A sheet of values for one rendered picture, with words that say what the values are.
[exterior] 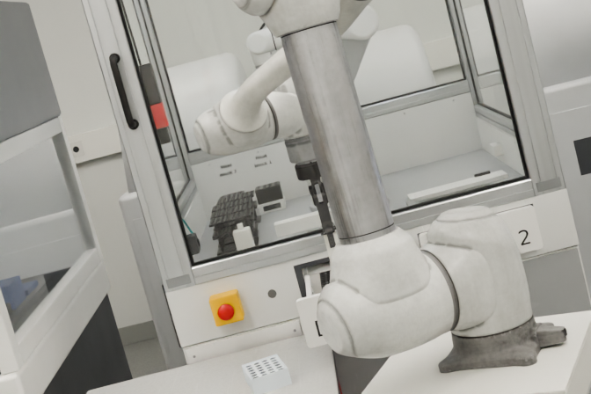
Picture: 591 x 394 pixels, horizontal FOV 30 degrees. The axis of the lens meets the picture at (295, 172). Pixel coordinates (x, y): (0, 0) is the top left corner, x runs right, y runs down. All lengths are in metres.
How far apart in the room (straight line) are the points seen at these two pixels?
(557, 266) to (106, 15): 1.26
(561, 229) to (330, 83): 1.08
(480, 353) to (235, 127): 0.70
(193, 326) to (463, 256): 1.01
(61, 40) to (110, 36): 3.38
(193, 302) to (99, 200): 3.39
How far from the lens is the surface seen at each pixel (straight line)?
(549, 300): 2.83
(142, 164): 2.71
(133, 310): 6.22
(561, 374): 1.93
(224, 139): 2.32
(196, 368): 2.74
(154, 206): 2.72
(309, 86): 1.88
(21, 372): 2.65
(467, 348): 2.03
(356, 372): 2.81
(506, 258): 1.99
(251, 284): 2.74
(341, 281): 1.90
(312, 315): 2.41
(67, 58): 6.06
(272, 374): 2.41
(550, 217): 2.79
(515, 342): 2.02
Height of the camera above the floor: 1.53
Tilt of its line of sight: 8 degrees down
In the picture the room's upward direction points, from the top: 15 degrees counter-clockwise
